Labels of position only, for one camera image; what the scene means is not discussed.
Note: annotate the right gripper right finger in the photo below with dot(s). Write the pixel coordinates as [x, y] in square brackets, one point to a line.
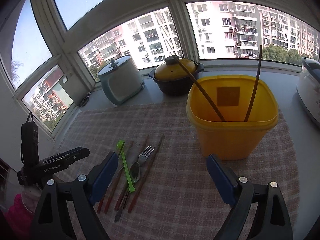
[271, 219]

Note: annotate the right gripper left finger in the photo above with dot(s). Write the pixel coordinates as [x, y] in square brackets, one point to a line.
[52, 219]

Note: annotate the red-tipped wooden chopstick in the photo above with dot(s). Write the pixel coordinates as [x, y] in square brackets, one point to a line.
[121, 196]
[100, 204]
[145, 175]
[113, 189]

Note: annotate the silver metal spoon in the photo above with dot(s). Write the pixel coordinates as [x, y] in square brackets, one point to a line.
[135, 176]

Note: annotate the green plastic spoon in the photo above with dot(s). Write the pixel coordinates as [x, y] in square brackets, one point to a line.
[120, 147]

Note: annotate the brown chopstick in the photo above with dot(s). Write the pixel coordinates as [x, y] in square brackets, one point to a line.
[255, 85]
[205, 94]

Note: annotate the silver fork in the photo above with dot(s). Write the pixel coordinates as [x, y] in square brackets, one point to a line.
[142, 158]

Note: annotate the gloved left hand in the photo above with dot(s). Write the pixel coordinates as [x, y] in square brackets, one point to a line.
[20, 215]

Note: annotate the pink plaid table cloth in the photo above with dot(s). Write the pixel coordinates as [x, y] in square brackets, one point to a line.
[179, 199]

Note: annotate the black scissors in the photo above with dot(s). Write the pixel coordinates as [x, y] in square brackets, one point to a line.
[85, 100]

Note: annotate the white board on sill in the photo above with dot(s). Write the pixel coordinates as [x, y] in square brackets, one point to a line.
[73, 86]

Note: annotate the yellow plastic utensil container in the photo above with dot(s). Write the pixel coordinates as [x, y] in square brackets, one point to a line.
[234, 138]

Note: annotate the white teal electric cooker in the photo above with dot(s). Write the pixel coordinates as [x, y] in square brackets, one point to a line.
[121, 80]

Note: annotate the white floral rice cooker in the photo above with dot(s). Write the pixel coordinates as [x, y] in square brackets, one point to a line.
[308, 88]

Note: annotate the black pot yellow lid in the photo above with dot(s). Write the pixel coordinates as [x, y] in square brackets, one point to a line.
[171, 79]

